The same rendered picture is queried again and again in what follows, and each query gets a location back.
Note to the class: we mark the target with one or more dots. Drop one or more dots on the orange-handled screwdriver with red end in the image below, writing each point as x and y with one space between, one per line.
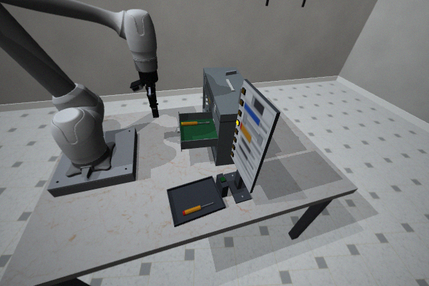
194 209

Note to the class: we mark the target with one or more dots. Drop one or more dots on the dark grey drawer chest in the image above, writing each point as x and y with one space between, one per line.
219 107

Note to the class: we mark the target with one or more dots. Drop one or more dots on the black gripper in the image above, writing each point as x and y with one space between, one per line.
149 78

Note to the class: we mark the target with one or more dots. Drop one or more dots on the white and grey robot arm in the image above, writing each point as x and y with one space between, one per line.
77 127

